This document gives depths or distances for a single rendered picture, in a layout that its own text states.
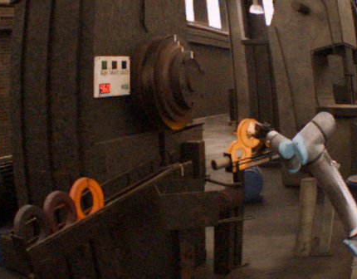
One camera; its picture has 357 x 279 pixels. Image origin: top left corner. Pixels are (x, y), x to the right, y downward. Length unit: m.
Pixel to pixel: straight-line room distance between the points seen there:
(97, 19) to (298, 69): 3.17
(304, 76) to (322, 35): 0.57
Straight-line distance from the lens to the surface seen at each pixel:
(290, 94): 4.97
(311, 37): 4.86
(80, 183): 1.77
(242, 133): 2.60
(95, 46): 2.06
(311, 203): 2.84
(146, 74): 2.19
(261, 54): 6.52
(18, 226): 1.50
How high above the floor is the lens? 1.07
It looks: 6 degrees down
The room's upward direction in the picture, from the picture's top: 3 degrees counter-clockwise
